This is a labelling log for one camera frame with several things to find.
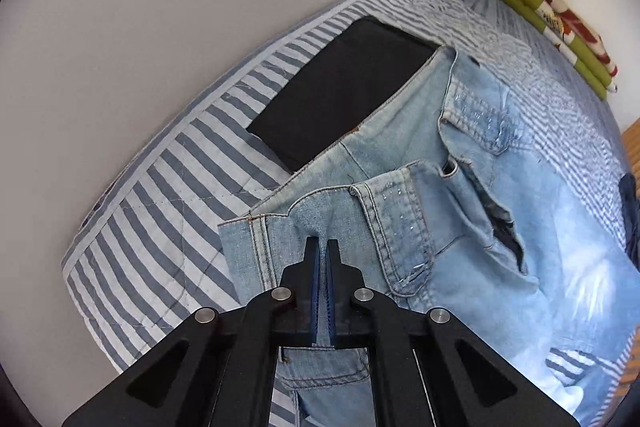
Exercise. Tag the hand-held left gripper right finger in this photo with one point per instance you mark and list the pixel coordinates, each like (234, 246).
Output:
(331, 312)

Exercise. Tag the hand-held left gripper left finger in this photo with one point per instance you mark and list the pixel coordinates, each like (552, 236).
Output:
(315, 307)

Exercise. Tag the light blue jeans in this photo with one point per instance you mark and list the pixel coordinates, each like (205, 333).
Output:
(475, 207)

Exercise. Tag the striped blue white bedspread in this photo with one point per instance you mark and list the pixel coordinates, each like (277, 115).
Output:
(175, 167)

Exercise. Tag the black folded garment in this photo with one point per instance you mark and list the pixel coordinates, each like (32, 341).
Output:
(330, 97)

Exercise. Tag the dark navy shorts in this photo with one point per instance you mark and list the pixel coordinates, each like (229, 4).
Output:
(631, 212)

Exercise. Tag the wooden slatted headboard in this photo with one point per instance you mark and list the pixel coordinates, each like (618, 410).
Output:
(632, 147)

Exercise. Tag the green folded blanket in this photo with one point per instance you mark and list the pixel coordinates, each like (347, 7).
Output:
(580, 51)

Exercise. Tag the red cream patterned folded blanket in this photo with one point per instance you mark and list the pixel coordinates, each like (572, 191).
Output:
(567, 18)

